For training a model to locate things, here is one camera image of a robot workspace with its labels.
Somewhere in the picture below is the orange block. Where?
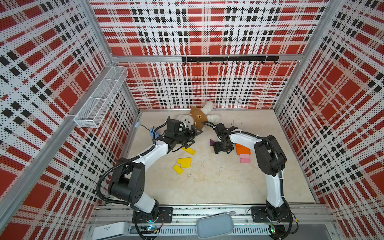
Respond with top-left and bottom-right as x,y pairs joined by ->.
236,144 -> 249,152
237,148 -> 251,155

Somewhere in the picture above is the black hook rail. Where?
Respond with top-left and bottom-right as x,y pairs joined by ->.
181,56 -> 280,63

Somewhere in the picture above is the yellow short block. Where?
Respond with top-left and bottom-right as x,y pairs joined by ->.
180,162 -> 191,169

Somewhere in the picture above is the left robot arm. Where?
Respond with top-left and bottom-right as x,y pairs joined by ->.
96,117 -> 203,223

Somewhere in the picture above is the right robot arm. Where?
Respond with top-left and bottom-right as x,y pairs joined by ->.
203,122 -> 293,223

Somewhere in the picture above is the white teddy bear brown shirt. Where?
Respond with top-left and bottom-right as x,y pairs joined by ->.
177,101 -> 221,130

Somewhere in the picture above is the grey pouch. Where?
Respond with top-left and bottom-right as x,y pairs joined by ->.
196,212 -> 235,240

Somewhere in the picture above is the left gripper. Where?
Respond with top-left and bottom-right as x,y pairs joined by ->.
174,125 -> 203,149

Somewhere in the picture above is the white wire mesh basket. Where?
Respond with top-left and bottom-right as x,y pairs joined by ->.
74,66 -> 128,128

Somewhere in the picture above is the white box device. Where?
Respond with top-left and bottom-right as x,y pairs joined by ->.
92,222 -> 130,240

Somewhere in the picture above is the pink block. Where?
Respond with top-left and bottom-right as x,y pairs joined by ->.
240,158 -> 251,164
240,154 -> 250,159

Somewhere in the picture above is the yellow small block left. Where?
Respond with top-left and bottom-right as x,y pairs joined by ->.
173,165 -> 184,175

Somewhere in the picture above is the blue cable connector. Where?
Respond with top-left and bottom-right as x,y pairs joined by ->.
150,126 -> 160,140

